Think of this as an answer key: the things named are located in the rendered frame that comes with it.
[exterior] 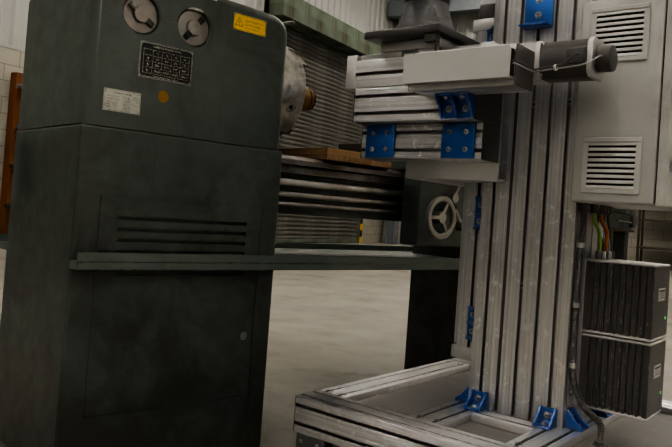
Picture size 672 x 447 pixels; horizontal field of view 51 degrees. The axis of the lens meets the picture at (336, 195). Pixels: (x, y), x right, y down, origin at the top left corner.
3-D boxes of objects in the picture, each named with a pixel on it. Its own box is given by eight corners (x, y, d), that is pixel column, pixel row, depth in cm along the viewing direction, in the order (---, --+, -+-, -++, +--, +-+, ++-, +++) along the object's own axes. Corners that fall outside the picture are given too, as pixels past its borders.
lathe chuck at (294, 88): (283, 129, 217) (284, 30, 220) (226, 142, 240) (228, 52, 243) (305, 133, 223) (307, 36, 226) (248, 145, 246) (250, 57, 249)
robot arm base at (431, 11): (464, 42, 183) (467, 4, 183) (434, 27, 171) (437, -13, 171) (415, 47, 192) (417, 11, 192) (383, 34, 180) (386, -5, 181)
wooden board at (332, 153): (326, 159, 228) (327, 147, 228) (261, 160, 255) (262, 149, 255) (391, 168, 248) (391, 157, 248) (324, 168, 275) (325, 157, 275)
